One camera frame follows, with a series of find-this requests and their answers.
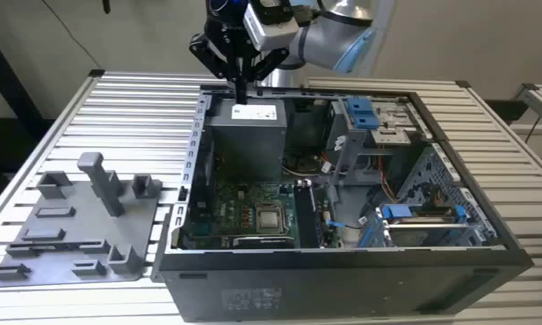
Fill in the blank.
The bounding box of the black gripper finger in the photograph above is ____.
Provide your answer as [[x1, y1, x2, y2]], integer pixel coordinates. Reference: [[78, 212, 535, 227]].
[[239, 48, 292, 105], [188, 31, 241, 104]]

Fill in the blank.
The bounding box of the black RAM slot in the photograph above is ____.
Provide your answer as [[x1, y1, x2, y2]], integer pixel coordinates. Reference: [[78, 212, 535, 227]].
[[295, 184, 315, 248]]

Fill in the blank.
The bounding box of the blue drive carrier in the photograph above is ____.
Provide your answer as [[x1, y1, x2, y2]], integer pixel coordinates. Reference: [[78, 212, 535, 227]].
[[344, 96, 382, 131]]

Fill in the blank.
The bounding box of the grey power supply unit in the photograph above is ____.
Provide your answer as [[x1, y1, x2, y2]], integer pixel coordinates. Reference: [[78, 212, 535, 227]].
[[205, 100, 289, 181]]

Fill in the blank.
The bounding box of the grey metal drive cage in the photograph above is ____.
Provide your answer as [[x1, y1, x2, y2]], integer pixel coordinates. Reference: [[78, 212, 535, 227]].
[[325, 95, 428, 186]]

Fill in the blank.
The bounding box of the black case fan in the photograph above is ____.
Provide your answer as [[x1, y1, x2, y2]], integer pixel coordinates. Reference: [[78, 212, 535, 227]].
[[192, 135, 216, 219]]

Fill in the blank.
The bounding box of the metal CPU socket cover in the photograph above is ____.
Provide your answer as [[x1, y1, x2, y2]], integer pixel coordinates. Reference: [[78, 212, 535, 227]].
[[252, 201, 287, 235]]

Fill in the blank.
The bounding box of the green motherboard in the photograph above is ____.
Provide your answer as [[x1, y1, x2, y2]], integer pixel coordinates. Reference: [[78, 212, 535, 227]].
[[187, 181, 344, 251]]

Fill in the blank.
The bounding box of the silver CPU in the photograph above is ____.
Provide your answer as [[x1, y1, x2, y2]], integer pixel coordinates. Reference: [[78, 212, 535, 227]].
[[257, 210, 283, 232]]

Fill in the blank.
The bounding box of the hard disk in blue carrier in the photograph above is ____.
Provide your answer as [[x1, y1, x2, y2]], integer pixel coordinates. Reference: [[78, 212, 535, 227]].
[[356, 202, 475, 250]]

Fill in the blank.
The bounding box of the black graphics card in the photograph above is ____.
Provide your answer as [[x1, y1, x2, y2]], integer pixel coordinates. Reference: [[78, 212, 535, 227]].
[[231, 236, 295, 251]]

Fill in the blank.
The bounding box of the black box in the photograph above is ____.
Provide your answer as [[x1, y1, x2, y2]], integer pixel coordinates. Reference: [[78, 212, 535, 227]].
[[482, 99, 530, 127]]

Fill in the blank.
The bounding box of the aluminium side table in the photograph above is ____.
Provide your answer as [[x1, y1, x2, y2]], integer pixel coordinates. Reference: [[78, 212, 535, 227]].
[[510, 83, 542, 136]]

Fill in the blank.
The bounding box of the grey parts rack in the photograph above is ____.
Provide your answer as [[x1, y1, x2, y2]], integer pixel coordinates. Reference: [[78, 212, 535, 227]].
[[0, 152, 164, 289]]

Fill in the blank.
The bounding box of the black PC case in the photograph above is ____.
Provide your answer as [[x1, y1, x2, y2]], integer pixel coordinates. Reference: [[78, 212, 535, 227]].
[[150, 84, 537, 322]]

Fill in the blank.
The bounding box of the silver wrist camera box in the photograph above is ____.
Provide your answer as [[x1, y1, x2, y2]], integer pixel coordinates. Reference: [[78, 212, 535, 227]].
[[245, 2, 300, 53]]

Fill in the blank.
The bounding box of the yellow and black wire bundle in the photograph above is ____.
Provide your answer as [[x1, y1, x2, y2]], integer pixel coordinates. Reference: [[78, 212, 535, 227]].
[[280, 152, 333, 176]]

